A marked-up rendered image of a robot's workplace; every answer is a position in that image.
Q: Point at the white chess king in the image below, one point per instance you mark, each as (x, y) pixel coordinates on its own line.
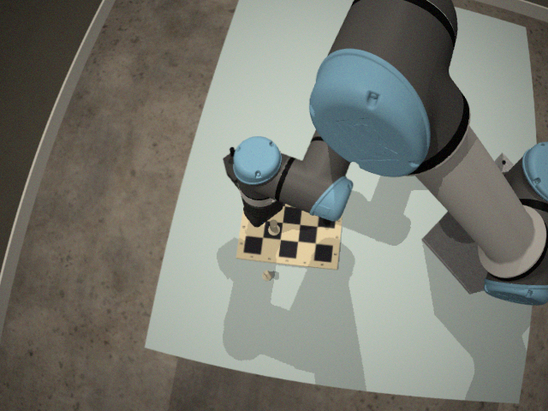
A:
(274, 228)

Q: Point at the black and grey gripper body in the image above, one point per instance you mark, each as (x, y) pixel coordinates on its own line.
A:
(256, 211)

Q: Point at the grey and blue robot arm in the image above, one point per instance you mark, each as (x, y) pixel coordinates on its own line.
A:
(384, 99)

